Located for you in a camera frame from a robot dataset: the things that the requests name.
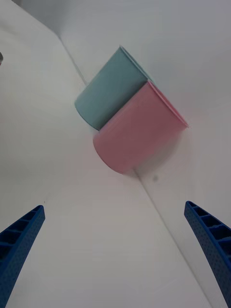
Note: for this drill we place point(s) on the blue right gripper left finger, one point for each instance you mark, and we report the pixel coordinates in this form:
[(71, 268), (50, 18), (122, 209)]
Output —
[(16, 250)]

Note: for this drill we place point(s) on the pink plastic bin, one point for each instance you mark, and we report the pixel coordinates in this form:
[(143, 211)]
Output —
[(137, 134)]

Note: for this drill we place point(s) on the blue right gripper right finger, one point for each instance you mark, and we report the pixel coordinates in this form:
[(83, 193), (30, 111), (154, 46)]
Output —
[(216, 243)]

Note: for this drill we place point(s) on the pale blue plastic bin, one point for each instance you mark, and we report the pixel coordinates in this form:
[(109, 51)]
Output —
[(108, 96)]

